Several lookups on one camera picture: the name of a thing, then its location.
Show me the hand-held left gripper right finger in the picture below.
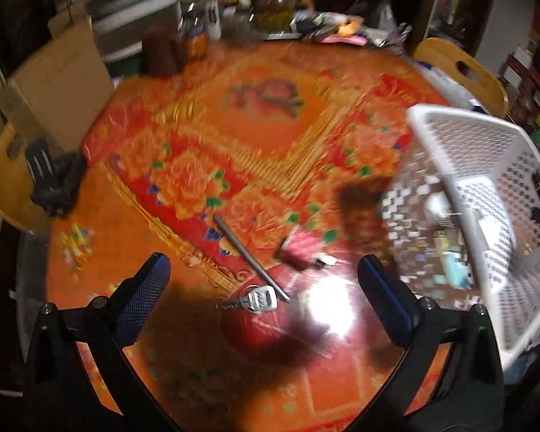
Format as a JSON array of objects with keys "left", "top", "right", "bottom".
[{"left": 346, "top": 254, "right": 507, "bottom": 432}]

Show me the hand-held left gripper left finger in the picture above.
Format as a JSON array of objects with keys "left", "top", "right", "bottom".
[{"left": 24, "top": 253, "right": 183, "bottom": 432}]

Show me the teal small box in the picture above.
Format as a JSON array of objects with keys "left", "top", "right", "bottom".
[{"left": 445, "top": 256, "right": 473, "bottom": 289}]

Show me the white plug adapter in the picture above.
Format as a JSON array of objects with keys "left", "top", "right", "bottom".
[{"left": 425, "top": 191, "right": 451, "bottom": 219}]

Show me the silver key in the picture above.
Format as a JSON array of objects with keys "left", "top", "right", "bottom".
[{"left": 216, "top": 284, "right": 280, "bottom": 315}]

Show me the white perforated plastic basket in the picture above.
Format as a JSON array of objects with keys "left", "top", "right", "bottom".
[{"left": 380, "top": 103, "right": 540, "bottom": 370}]

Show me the red small gadget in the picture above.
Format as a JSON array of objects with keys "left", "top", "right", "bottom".
[{"left": 276, "top": 229, "right": 338, "bottom": 271}]

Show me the grey metal rod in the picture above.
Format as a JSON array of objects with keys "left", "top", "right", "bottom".
[{"left": 213, "top": 213, "right": 292, "bottom": 303}]

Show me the black clip holder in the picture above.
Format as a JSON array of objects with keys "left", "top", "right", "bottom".
[{"left": 24, "top": 139, "right": 88, "bottom": 217}]

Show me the wooden chair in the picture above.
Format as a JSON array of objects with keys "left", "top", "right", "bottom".
[
  {"left": 413, "top": 37, "right": 509, "bottom": 118},
  {"left": 0, "top": 121, "right": 50, "bottom": 235}
]

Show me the red floral tablecloth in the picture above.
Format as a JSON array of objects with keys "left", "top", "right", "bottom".
[{"left": 45, "top": 38, "right": 460, "bottom": 432}]

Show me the blue white carton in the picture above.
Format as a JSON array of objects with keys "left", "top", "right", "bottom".
[{"left": 420, "top": 63, "right": 487, "bottom": 113}]

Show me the brown cardboard box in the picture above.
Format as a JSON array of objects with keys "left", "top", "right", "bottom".
[{"left": 0, "top": 15, "right": 118, "bottom": 154}]

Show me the brown ceramic jug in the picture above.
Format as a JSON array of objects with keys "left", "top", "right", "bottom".
[{"left": 141, "top": 22, "right": 187, "bottom": 77}]

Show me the small amber jar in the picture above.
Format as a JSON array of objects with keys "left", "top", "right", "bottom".
[{"left": 177, "top": 4, "right": 208, "bottom": 59}]

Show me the white slim bottle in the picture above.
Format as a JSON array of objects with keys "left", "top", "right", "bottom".
[{"left": 206, "top": 0, "right": 223, "bottom": 41}]

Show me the stacked white food cover rack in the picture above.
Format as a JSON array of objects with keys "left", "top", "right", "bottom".
[{"left": 78, "top": 0, "right": 183, "bottom": 61}]

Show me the large pickle glass jar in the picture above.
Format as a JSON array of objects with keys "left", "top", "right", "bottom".
[{"left": 252, "top": 0, "right": 298, "bottom": 32}]

